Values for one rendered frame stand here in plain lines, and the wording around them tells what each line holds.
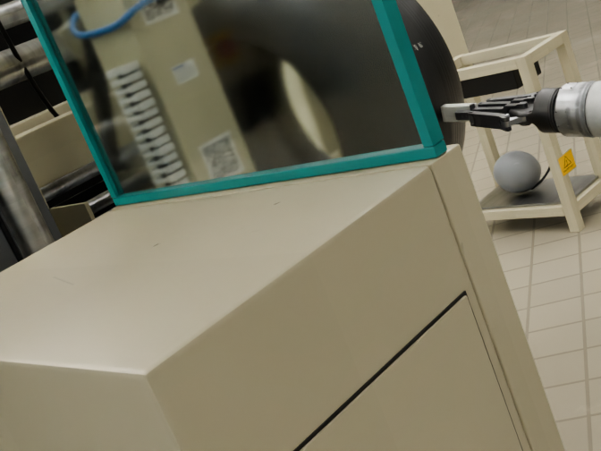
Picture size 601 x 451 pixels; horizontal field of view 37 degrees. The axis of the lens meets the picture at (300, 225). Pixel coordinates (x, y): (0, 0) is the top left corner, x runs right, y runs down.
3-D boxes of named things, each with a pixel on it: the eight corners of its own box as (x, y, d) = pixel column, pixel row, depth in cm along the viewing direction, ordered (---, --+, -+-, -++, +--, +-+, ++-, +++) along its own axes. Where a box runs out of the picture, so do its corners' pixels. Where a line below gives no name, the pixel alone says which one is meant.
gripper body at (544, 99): (571, 80, 151) (522, 81, 158) (548, 97, 146) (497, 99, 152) (579, 122, 154) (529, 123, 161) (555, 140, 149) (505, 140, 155)
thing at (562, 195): (579, 232, 390) (524, 55, 369) (469, 236, 436) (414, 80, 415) (617, 197, 411) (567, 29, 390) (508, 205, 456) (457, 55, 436)
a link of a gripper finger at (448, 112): (478, 120, 162) (476, 122, 162) (444, 120, 167) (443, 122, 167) (475, 104, 161) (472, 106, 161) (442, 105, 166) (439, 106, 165)
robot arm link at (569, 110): (579, 92, 142) (545, 93, 146) (588, 146, 145) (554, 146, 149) (605, 72, 148) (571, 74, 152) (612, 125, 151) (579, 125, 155)
